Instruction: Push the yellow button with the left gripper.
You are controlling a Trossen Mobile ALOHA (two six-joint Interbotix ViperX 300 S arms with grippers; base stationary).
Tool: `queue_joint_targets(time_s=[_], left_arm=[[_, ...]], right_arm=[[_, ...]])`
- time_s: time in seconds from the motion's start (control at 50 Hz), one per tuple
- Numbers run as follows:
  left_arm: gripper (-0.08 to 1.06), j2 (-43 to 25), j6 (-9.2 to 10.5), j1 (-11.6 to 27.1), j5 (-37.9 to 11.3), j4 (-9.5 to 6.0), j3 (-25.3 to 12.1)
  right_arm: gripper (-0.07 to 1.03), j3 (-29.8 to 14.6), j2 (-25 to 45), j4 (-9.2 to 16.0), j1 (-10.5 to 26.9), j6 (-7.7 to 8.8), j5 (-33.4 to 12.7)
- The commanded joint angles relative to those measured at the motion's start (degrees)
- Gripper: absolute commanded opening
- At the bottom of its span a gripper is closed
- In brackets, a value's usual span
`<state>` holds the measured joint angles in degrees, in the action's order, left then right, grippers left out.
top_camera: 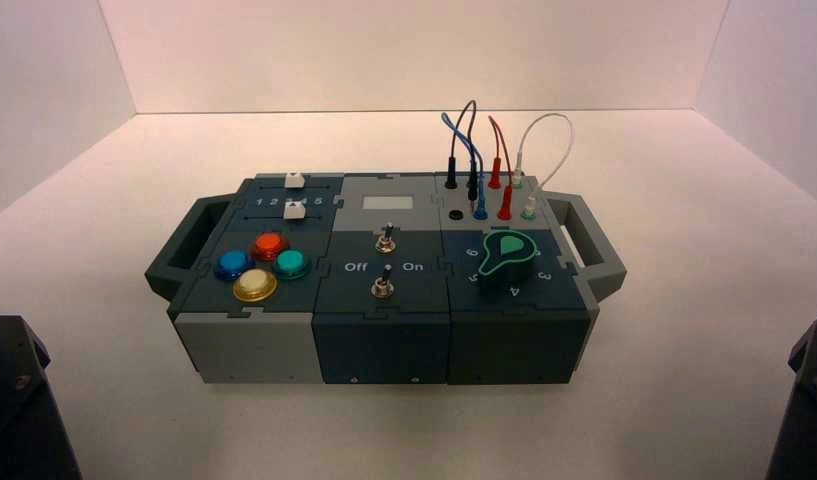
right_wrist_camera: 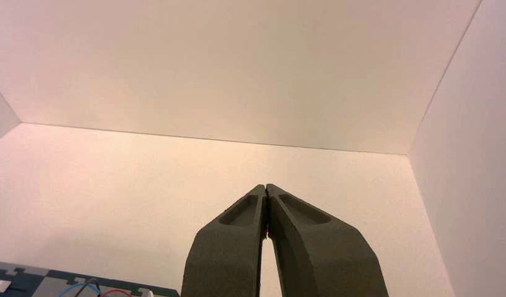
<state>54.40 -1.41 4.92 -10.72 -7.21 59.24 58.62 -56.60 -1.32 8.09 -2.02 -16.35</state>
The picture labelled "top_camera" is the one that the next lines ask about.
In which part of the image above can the green push button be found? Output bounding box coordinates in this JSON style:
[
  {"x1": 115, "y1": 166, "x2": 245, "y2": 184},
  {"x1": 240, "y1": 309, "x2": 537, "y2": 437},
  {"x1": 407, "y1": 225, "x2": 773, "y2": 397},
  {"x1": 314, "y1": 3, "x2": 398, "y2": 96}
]
[{"x1": 272, "y1": 249, "x2": 313, "y2": 281}]

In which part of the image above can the red push button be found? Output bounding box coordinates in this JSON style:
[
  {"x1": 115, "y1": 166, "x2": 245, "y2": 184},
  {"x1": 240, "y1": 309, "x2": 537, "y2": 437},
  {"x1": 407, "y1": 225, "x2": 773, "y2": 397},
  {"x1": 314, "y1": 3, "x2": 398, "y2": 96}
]
[{"x1": 250, "y1": 232, "x2": 291, "y2": 263}]

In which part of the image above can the yellow push button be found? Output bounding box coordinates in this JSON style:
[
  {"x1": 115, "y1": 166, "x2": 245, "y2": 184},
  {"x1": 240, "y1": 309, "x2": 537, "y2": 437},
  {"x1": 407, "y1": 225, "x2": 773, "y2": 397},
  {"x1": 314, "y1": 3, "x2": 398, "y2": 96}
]
[{"x1": 232, "y1": 268, "x2": 279, "y2": 303}]

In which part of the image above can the blue push button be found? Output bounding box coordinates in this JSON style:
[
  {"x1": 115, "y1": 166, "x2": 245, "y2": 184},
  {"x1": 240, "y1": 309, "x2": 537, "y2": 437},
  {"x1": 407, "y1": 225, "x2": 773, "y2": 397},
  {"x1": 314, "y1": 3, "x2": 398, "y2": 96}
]
[{"x1": 213, "y1": 250, "x2": 256, "y2": 282}]

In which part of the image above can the small grey display screen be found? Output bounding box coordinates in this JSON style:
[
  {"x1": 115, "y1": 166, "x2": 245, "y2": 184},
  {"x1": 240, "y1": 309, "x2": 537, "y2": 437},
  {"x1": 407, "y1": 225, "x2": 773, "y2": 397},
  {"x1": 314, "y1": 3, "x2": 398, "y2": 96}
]
[{"x1": 362, "y1": 194, "x2": 415, "y2": 213}]

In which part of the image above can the green rotary dial knob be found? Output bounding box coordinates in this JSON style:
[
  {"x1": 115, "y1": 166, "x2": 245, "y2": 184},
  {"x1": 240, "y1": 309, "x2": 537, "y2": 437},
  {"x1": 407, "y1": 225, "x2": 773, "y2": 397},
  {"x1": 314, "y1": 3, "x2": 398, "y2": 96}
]
[{"x1": 477, "y1": 229, "x2": 539, "y2": 291}]

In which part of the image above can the grey modular control box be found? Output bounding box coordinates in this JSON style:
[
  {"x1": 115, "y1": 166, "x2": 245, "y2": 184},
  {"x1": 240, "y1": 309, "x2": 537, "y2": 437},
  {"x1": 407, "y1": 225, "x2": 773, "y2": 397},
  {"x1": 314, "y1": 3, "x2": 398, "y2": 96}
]
[{"x1": 144, "y1": 173, "x2": 628, "y2": 387}]

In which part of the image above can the blue jumper cable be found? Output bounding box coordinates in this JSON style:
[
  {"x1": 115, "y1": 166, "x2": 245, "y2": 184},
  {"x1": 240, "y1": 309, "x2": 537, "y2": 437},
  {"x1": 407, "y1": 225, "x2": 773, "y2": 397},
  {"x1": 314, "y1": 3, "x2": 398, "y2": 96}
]
[{"x1": 440, "y1": 111, "x2": 489, "y2": 221}]

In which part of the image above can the black jumper cable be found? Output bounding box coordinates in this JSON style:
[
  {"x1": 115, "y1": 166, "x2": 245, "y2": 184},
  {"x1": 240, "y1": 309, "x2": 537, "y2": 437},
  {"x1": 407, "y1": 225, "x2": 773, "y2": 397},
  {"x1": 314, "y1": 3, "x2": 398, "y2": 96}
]
[{"x1": 444, "y1": 99, "x2": 481, "y2": 203}]

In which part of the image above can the red jumper cable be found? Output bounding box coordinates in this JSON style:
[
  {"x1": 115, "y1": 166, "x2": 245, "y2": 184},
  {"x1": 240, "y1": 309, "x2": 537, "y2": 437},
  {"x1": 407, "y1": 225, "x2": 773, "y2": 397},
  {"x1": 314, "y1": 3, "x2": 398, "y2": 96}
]
[{"x1": 487, "y1": 115, "x2": 515, "y2": 222}]

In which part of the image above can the white jumper cable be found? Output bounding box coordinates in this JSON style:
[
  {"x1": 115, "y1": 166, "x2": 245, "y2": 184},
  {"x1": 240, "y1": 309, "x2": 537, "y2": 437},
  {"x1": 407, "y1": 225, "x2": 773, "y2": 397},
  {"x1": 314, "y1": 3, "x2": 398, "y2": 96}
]
[{"x1": 510, "y1": 112, "x2": 575, "y2": 221}]

